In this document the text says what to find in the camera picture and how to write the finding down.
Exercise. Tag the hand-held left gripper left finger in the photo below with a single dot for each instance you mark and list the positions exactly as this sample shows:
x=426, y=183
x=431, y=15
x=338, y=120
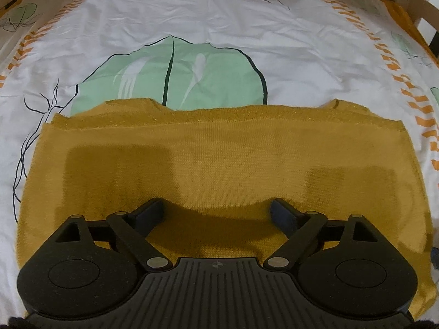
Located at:
x=151, y=213

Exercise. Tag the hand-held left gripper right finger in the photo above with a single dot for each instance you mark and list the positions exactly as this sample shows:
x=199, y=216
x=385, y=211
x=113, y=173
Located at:
x=282, y=214

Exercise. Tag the mustard yellow knit garment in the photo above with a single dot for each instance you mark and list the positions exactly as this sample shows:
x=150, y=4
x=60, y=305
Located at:
x=219, y=164

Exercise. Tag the white leaf print bed sheet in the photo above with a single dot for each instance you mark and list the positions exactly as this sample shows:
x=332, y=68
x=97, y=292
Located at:
x=274, y=51

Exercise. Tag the orange bed cloth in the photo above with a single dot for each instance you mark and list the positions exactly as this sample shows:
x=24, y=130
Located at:
x=406, y=22

